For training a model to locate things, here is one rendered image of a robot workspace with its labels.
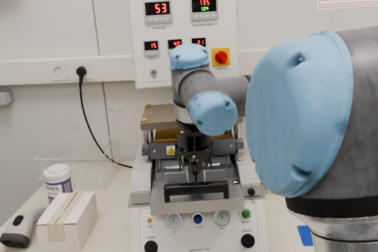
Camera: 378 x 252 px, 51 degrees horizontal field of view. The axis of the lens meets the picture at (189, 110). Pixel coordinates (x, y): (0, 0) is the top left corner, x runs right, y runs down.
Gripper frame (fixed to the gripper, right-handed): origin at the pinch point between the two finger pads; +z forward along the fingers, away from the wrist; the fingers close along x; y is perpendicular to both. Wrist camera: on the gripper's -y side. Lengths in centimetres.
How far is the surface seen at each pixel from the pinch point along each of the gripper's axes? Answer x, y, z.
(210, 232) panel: 2.7, 7.6, 12.6
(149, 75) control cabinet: -12.0, -37.3, -6.7
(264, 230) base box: 16.1, 7.9, 13.2
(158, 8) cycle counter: -7, -44, -26
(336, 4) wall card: 57, -70, -12
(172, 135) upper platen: -5.5, -15.0, -0.4
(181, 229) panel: -4.4, 6.9, 11.9
